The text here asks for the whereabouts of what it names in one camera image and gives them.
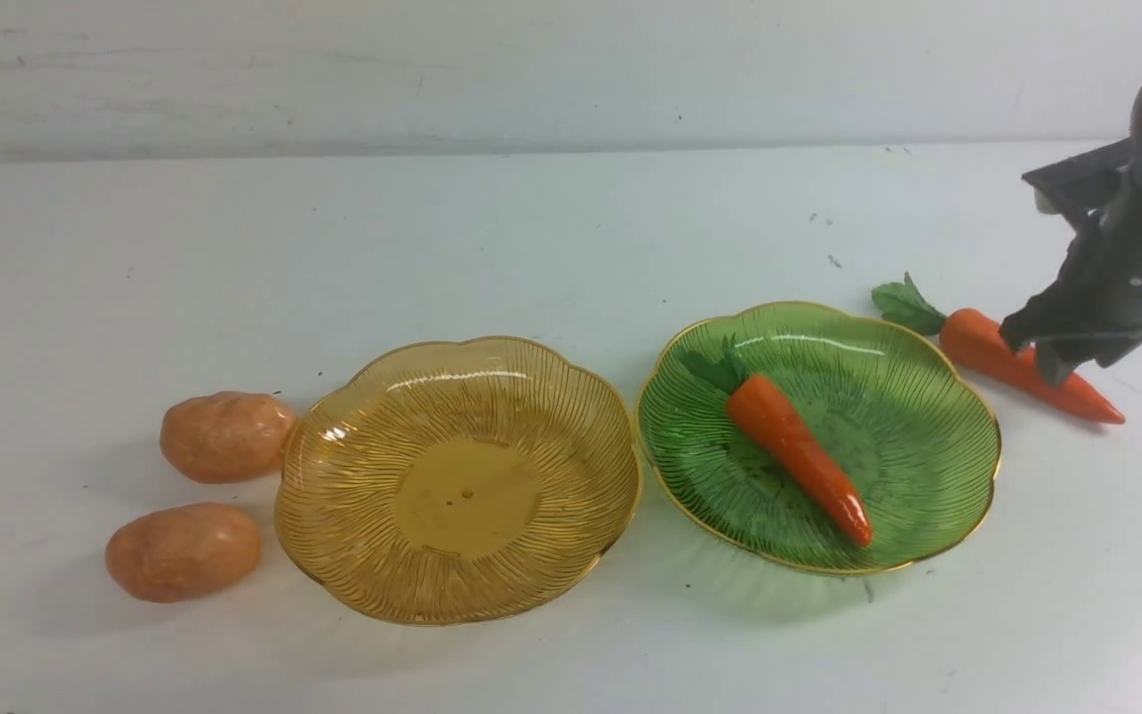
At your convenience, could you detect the toy carrot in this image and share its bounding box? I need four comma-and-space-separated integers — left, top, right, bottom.
870, 273, 1127, 425
678, 345, 874, 547

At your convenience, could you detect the green ribbed plastic bowl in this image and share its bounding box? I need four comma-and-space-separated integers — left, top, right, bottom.
637, 300, 1002, 577

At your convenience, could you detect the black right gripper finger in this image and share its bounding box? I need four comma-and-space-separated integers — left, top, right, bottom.
998, 294, 1062, 354
1034, 328, 1142, 386

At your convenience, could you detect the toy potato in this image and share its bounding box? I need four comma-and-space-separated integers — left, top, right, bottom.
159, 392, 297, 486
104, 502, 262, 604

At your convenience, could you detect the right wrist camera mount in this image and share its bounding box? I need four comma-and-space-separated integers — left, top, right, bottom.
1021, 139, 1132, 232

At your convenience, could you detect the amber ribbed plastic bowl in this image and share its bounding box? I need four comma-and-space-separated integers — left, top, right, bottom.
274, 337, 644, 627

